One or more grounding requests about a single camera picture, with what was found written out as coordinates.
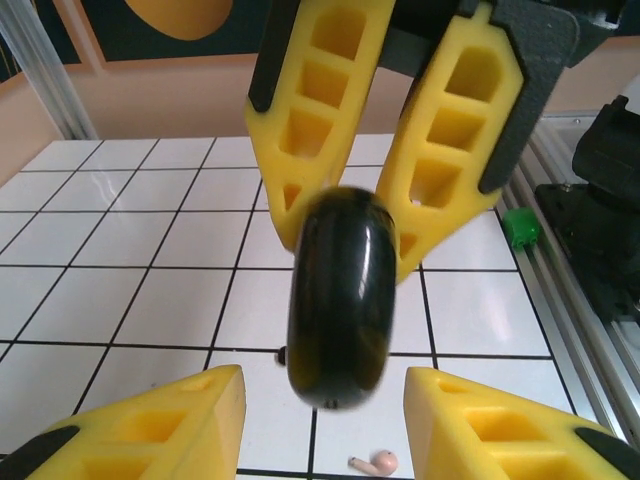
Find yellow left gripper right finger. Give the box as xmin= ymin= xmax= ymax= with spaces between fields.
xmin=404 ymin=366 xmax=640 ymax=480

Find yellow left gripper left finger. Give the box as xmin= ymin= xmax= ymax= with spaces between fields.
xmin=0 ymin=364 xmax=248 ymax=480

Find black glossy charging case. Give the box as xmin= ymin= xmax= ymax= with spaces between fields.
xmin=286 ymin=185 xmax=400 ymax=412

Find green plastic block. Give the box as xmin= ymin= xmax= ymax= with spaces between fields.
xmin=502 ymin=207 xmax=542 ymax=250

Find pink wireless earbud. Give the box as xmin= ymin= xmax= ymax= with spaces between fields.
xmin=348 ymin=449 xmax=399 ymax=476

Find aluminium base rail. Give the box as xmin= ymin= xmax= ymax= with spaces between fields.
xmin=492 ymin=109 xmax=640 ymax=454

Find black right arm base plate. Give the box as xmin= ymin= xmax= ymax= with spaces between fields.
xmin=534 ymin=182 xmax=640 ymax=324

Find aluminium frame post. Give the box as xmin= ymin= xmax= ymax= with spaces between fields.
xmin=0 ymin=0 xmax=99 ymax=141

